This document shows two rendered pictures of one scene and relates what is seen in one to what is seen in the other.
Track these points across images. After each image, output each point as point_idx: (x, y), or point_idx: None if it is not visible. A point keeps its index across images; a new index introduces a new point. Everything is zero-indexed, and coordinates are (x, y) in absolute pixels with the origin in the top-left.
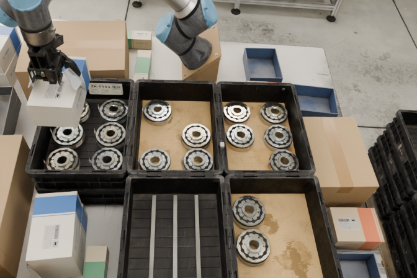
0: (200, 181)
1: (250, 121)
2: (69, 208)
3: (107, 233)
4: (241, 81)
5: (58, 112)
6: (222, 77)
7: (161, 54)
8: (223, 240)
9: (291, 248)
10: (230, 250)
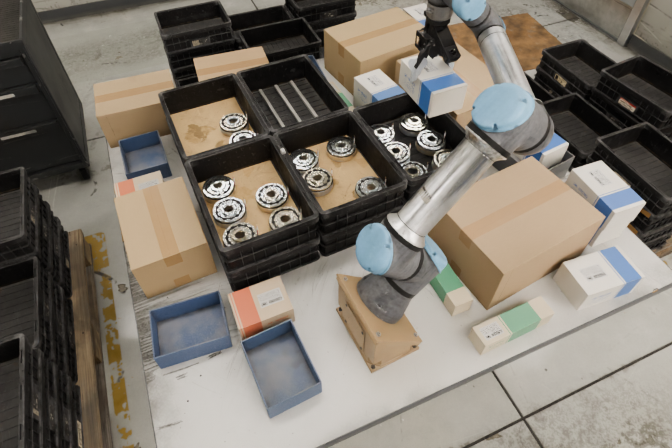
0: None
1: (267, 225)
2: (377, 94)
3: None
4: (305, 339)
5: None
6: (336, 332)
7: (447, 335)
8: None
9: (202, 137)
10: (248, 94)
